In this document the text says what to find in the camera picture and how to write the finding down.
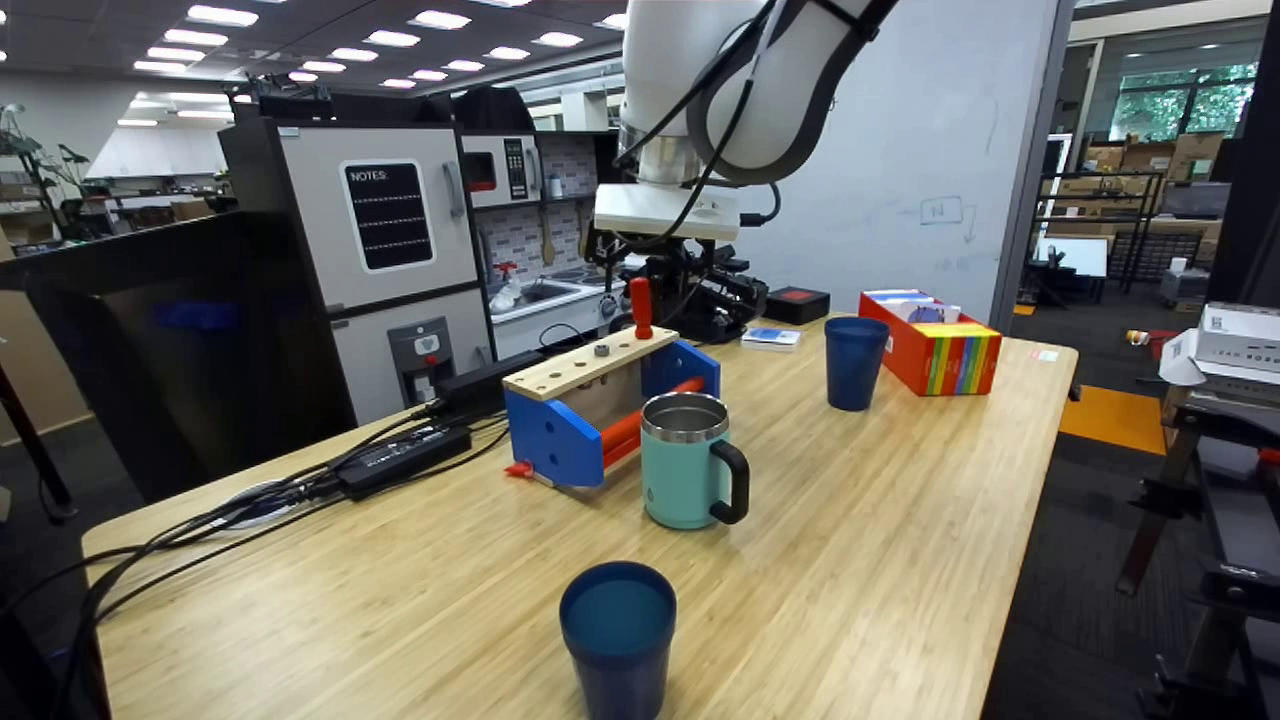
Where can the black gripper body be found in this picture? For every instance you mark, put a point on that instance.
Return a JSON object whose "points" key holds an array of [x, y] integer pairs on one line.
{"points": [[658, 252]]}

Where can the orange peg tool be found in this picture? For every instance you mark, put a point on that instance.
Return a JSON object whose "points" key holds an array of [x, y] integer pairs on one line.
{"points": [[640, 310]]}

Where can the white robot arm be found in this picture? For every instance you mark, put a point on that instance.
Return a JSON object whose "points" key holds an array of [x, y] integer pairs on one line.
{"points": [[682, 80]]}

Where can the small black flat box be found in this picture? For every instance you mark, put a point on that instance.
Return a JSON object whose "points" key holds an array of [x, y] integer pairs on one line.
{"points": [[796, 306]]}

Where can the wooden tool box blue ends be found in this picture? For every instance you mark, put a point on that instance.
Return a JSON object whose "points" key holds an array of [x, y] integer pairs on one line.
{"points": [[562, 441]]}

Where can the black box device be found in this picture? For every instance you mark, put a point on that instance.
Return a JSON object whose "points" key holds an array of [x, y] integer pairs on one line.
{"points": [[470, 389]]}

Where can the orange rainbow striped box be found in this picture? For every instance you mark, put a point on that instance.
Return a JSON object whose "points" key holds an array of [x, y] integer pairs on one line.
{"points": [[954, 361]]}

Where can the white box device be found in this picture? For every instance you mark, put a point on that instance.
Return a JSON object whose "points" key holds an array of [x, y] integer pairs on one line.
{"points": [[1241, 342]]}

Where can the white plastic bin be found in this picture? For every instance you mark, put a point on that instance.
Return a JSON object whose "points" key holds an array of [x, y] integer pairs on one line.
{"points": [[546, 318]]}

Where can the blue white card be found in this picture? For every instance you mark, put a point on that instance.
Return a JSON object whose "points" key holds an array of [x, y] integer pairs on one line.
{"points": [[768, 336]]}

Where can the black shelf unit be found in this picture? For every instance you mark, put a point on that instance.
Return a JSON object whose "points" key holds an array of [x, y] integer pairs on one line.
{"points": [[562, 185]]}

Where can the small dark blue cup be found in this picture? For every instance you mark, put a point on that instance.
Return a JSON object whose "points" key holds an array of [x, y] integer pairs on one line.
{"points": [[852, 364]]}

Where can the white lab oven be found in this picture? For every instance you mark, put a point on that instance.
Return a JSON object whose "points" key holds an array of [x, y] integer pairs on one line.
{"points": [[385, 252]]}

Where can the black power adapter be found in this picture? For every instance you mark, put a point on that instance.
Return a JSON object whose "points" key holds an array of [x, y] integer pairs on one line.
{"points": [[400, 458]]}

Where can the whiteboard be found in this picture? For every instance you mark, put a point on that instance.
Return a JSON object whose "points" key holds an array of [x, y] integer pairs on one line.
{"points": [[944, 144]]}

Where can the large dark blue cup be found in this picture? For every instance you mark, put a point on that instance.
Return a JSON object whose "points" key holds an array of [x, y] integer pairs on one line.
{"points": [[618, 654]]}

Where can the background storage shelving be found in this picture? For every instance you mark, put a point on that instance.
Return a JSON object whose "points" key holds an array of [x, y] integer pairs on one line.
{"points": [[1132, 192]]}

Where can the green potted plant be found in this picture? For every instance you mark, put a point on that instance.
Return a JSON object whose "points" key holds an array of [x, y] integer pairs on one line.
{"points": [[32, 160]]}

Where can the black metal stand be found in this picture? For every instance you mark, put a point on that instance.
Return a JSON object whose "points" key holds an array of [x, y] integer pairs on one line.
{"points": [[1227, 533]]}

